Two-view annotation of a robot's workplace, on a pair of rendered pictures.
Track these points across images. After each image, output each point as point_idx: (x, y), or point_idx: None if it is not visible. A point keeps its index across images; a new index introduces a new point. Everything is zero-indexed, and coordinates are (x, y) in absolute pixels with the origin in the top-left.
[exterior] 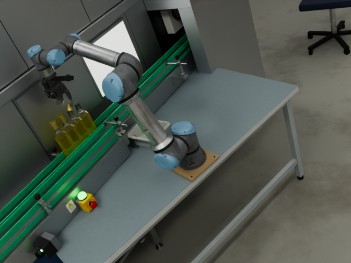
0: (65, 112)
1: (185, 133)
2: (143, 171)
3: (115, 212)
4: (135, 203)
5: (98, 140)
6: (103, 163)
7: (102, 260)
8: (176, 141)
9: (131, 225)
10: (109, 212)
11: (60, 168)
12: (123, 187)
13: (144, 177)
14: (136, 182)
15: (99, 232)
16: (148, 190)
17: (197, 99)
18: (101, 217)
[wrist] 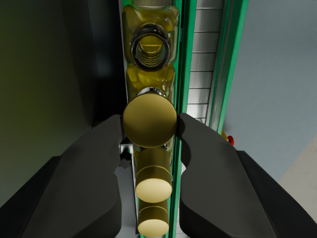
0: (29, 60)
1: None
2: (279, 38)
3: (260, 129)
4: (289, 107)
5: (230, 71)
6: None
7: (276, 179)
8: None
9: (298, 137)
10: (251, 131)
11: (180, 174)
12: (251, 86)
13: (287, 50)
14: (272, 68)
15: (253, 158)
16: (306, 76)
17: None
18: (241, 141)
